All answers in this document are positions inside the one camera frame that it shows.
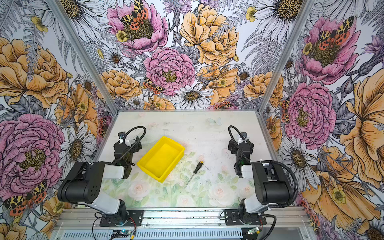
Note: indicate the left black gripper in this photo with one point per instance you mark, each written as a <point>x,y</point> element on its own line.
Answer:
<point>124,149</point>

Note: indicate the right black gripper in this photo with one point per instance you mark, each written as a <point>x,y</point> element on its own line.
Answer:
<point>238,150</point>

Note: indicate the black yellow handled screwdriver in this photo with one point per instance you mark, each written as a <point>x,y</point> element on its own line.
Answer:
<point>198,167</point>

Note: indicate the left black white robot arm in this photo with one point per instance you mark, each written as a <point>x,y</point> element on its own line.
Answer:
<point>82,185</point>

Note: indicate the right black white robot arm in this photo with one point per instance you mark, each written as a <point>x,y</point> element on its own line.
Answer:
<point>275,185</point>

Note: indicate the yellow plastic bin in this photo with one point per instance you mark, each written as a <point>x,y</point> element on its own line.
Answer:
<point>161,159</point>

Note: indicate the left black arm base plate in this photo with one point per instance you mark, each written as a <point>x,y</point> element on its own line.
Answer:
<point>133,218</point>

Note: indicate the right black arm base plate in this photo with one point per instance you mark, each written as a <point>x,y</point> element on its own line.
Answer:
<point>235,217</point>

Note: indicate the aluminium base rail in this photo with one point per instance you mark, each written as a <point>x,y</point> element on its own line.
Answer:
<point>190,218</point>

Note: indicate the white slotted cable duct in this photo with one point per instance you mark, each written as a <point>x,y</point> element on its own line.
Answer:
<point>153,234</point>

